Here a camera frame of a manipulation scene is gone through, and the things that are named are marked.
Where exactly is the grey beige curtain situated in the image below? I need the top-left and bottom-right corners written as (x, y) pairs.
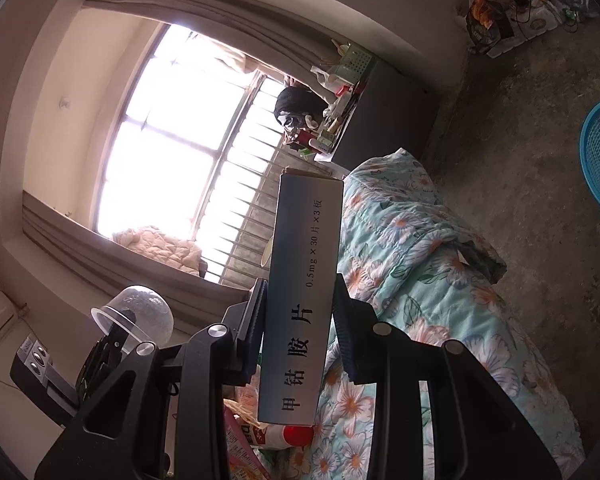
top-left (82, 0), bottom-right (351, 91)
top-left (22, 190), bottom-right (261, 336)

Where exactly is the dark snack bag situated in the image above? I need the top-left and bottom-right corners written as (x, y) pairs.
top-left (465, 0), bottom-right (516, 53)

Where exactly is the beige quilt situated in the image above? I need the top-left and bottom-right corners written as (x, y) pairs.
top-left (111, 225), bottom-right (203, 276)

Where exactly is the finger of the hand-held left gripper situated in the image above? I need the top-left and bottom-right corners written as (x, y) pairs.
top-left (77, 327), bottom-right (132, 402)

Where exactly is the red thermos bottle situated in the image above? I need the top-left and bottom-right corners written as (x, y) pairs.
top-left (292, 127), bottom-right (318, 151)

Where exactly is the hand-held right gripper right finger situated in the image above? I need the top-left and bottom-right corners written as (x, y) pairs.
top-left (331, 274), bottom-right (563, 480)

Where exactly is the grey nightstand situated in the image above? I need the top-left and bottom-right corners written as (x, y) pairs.
top-left (314, 55), bottom-right (438, 178)

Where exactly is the floral light blue blanket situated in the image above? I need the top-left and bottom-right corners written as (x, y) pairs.
top-left (260, 147), bottom-right (588, 480)

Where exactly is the green plastic storage basket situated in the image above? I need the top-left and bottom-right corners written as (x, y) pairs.
top-left (337, 45), bottom-right (376, 81)

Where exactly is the metal window railing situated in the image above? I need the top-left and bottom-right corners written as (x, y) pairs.
top-left (195, 72), bottom-right (351, 291)

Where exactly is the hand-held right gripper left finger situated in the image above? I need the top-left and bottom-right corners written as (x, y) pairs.
top-left (34, 280), bottom-right (270, 480)

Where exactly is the white plastic bag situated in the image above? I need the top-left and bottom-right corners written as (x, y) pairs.
top-left (310, 65), bottom-right (342, 97)

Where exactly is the long pale medicine box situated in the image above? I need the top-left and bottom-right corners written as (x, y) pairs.
top-left (257, 167), bottom-right (343, 426)

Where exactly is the purple pink snack packet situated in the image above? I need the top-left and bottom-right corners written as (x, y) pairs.
top-left (224, 400), bottom-right (272, 480)

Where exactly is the white milk bottle red cap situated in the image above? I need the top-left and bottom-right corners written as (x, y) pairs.
top-left (247, 422), bottom-right (315, 450)

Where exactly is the clear plastic cup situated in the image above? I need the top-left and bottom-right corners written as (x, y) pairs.
top-left (91, 285), bottom-right (175, 356)

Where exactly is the white power strip with cables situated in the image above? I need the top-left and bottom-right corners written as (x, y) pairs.
top-left (485, 0), bottom-right (581, 58)

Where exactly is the black bag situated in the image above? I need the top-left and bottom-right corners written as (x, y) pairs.
top-left (274, 85), bottom-right (321, 128)

